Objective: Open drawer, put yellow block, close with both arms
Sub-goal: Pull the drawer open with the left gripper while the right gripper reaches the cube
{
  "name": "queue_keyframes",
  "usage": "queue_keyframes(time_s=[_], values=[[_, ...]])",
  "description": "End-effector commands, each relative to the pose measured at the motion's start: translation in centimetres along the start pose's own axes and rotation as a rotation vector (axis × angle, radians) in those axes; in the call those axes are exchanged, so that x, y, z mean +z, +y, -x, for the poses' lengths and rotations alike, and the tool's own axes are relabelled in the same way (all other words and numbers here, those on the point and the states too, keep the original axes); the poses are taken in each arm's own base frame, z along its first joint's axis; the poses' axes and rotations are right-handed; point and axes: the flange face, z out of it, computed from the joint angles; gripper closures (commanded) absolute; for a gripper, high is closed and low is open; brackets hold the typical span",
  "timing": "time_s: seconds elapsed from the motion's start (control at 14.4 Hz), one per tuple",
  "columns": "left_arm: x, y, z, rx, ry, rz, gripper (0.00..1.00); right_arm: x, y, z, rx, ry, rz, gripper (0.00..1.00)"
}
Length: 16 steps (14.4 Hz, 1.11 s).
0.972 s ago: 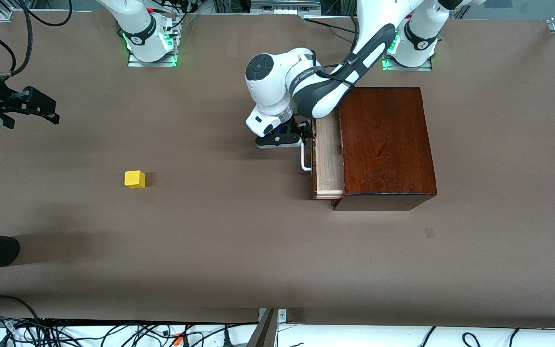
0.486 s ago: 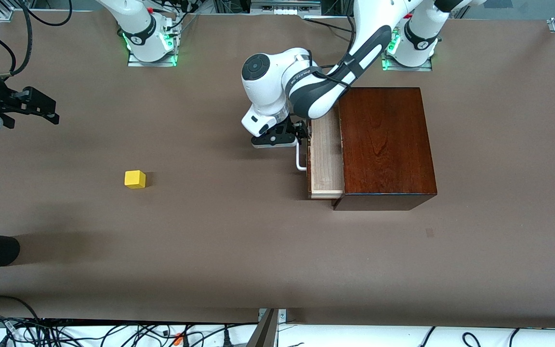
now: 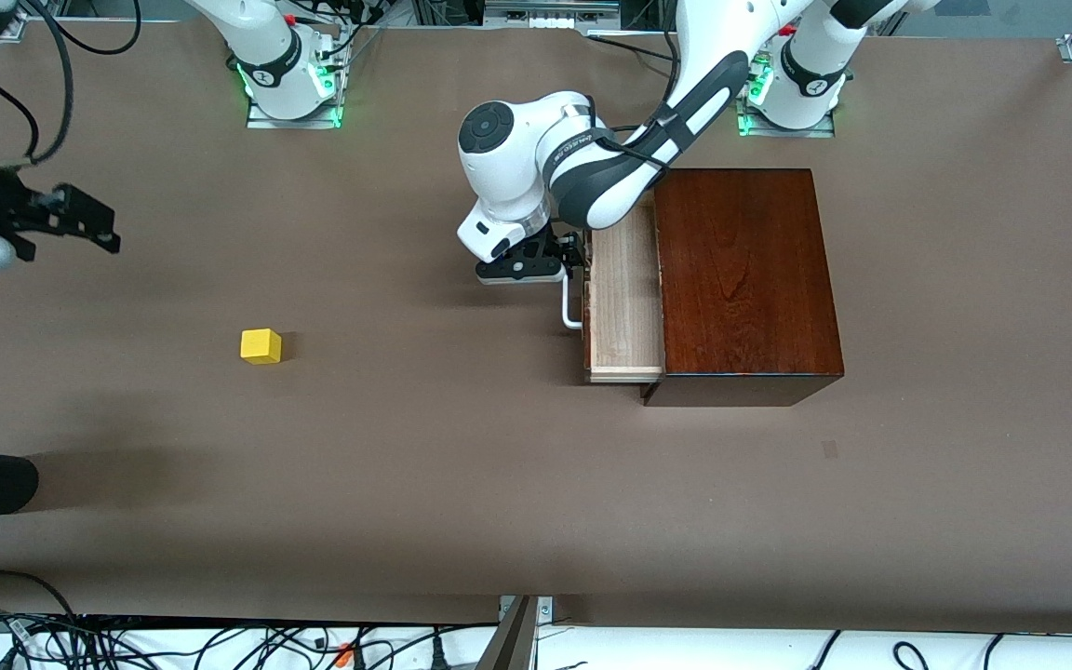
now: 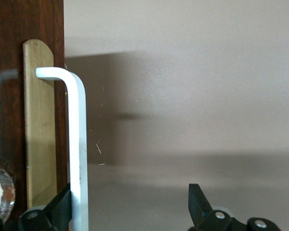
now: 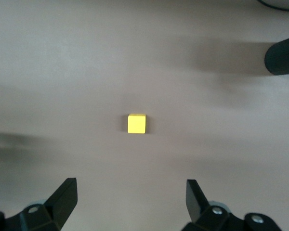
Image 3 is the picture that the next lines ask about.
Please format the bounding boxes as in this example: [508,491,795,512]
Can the tangled black cables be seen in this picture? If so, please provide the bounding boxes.
[0,610,500,670]

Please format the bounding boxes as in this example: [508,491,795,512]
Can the wooden drawer with white handle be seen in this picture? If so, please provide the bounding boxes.
[559,191,667,384]

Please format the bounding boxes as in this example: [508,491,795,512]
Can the yellow cube block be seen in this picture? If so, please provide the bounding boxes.
[240,328,283,366]

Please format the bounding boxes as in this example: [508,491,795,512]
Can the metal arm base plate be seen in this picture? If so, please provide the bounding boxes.
[733,51,837,139]
[246,37,343,129]

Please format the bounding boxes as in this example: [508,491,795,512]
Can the white power strip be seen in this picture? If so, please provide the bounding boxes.
[485,0,621,31]

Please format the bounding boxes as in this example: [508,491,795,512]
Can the dark brown wooden cabinet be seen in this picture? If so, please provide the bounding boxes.
[640,167,846,408]

